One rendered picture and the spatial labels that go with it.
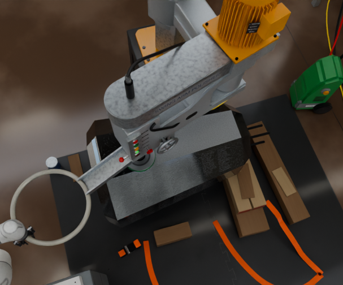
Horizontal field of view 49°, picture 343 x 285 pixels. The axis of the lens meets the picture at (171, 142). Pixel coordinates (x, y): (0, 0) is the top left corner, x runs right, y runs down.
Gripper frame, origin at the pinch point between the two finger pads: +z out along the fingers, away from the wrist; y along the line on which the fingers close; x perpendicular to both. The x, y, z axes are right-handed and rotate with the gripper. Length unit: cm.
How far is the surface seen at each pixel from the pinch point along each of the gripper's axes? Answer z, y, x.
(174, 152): -7, 104, -33
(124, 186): 3, 65, -21
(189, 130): -8, 123, -30
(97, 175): -12, 56, -6
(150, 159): -8, 88, -24
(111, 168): -15, 65, -11
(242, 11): -122, 131, -32
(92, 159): 4, 65, 8
